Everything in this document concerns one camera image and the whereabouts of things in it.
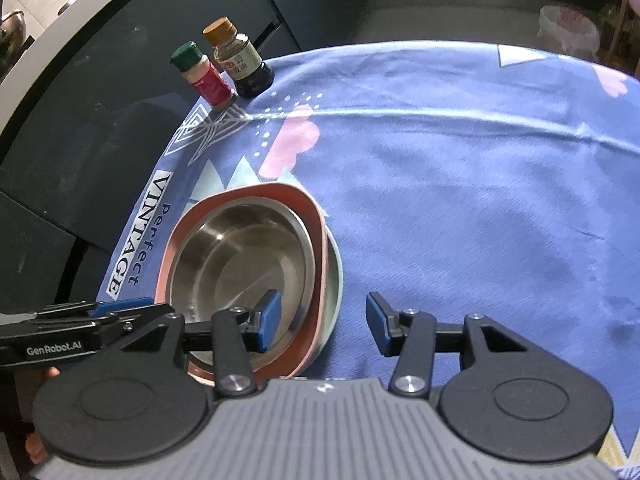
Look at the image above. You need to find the stainless steel bowl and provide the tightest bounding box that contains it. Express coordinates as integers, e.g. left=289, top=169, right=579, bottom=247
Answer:
left=167, top=200, right=316, bottom=368

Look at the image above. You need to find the pale green plate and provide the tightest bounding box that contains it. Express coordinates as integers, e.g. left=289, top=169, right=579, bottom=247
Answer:
left=285, top=230, right=346, bottom=378

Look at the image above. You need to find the pink stool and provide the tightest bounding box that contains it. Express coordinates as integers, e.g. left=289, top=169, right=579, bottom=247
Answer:
left=607, top=0, right=640, bottom=78

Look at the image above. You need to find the person's left hand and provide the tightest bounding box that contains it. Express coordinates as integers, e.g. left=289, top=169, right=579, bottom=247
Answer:
left=22, top=366, right=62, bottom=463

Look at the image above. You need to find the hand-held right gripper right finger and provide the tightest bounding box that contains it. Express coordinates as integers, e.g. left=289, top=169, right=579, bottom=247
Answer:
left=366, top=291, right=533, bottom=395

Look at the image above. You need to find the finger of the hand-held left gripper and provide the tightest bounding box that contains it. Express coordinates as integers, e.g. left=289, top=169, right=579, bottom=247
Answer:
left=35, top=296, right=154, bottom=319
left=95, top=302, right=171, bottom=342

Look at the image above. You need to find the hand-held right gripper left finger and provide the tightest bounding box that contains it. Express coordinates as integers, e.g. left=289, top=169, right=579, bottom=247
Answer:
left=120, top=289, right=282, bottom=395

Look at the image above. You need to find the red spice jar green cap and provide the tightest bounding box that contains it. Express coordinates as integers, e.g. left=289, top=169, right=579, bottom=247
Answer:
left=170, top=41, right=238, bottom=111

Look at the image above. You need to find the blue printed tablecloth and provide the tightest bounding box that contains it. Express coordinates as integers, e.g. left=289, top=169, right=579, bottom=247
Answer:
left=95, top=40, right=640, bottom=480

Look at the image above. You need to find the soy sauce bottle brown cap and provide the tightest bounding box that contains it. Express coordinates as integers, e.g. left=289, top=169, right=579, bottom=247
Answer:
left=202, top=16, right=275, bottom=98

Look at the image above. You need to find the trash bin with white bag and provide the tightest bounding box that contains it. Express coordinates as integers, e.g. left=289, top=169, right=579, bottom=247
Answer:
left=539, top=5, right=601, bottom=61

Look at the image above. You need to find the pink bowl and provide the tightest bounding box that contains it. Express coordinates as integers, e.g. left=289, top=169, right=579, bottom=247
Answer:
left=154, top=182, right=328, bottom=387

